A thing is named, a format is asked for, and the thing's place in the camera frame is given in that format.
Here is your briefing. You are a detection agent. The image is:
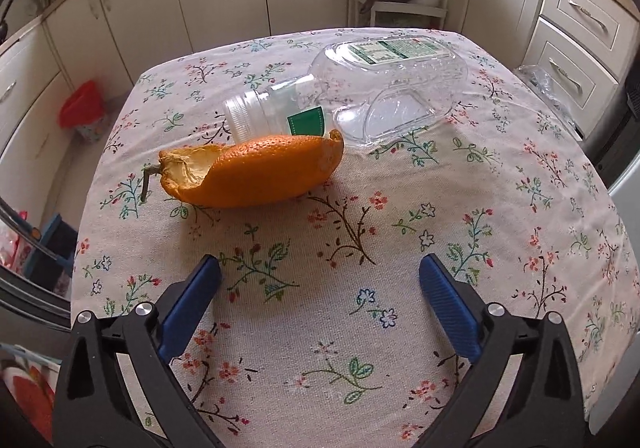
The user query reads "black frying pan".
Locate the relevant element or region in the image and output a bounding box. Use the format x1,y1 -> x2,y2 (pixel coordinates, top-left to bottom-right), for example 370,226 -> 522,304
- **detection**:
0,0 -> 16,42

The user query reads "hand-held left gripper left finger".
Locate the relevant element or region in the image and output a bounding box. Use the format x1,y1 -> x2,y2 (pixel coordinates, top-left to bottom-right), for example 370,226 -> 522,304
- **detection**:
52,254 -> 231,448

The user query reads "orange peel with stem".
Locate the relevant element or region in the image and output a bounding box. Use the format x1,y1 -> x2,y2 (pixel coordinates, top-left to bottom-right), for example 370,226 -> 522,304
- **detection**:
141,129 -> 346,208

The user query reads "white drawer unit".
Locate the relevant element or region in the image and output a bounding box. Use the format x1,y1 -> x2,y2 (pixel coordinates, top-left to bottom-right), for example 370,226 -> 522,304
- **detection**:
510,0 -> 640,139

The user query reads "blue dustpan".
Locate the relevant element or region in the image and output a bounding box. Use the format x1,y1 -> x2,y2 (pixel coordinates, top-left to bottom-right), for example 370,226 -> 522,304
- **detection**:
27,213 -> 80,291

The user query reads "floral tablecloth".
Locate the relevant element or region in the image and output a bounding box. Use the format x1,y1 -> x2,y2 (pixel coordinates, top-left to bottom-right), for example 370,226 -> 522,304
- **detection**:
70,26 -> 628,448

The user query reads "metal folding frame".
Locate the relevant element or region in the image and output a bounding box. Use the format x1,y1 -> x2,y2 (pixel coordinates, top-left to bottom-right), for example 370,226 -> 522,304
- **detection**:
0,195 -> 73,331

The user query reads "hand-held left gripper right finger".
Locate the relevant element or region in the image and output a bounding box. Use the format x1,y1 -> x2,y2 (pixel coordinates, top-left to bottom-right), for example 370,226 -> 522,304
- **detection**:
415,253 -> 586,448

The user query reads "clear plastic bottle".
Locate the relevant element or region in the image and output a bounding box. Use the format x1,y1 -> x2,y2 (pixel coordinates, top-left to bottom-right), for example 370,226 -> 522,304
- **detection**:
223,36 -> 469,147

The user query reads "white bag red print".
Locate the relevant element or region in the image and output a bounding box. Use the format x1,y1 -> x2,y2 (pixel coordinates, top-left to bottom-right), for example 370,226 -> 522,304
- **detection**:
0,345 -> 58,448

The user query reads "clear plastic bag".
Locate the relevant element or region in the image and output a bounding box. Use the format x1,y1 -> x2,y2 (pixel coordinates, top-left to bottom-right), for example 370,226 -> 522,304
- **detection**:
515,63 -> 586,141

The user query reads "bin with red liner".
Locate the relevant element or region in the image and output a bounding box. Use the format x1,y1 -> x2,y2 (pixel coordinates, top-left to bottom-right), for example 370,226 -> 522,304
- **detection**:
59,80 -> 108,144

